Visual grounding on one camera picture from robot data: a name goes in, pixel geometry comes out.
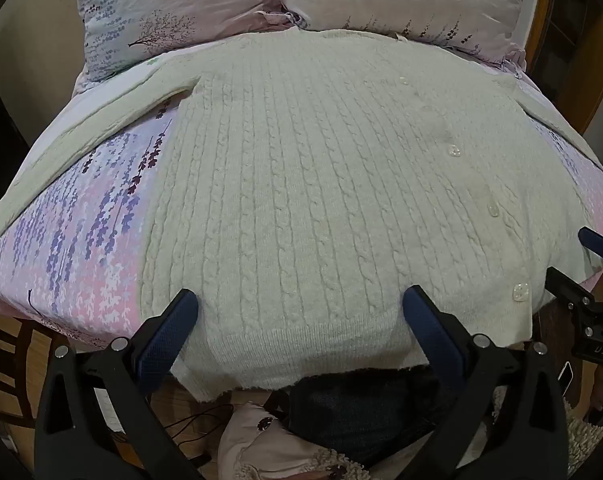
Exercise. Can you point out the person's dark trousers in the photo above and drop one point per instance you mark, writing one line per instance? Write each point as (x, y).
(361, 410)

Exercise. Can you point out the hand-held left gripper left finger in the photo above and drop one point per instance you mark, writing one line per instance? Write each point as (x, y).
(169, 332)

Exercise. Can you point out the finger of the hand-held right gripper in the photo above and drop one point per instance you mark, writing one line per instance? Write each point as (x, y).
(601, 241)
(569, 287)

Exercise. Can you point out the beige shaggy rug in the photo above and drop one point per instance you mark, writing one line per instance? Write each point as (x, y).
(584, 445)

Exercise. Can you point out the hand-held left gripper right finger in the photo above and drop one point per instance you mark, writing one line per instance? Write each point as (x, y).
(426, 325)

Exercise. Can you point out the wooden headboard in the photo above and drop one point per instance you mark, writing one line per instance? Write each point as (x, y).
(591, 75)

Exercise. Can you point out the pink fuzzy-trimmed garment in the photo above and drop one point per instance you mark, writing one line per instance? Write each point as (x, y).
(266, 445)

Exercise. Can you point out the floral purple-pink bed sheet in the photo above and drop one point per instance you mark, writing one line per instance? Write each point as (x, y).
(81, 240)

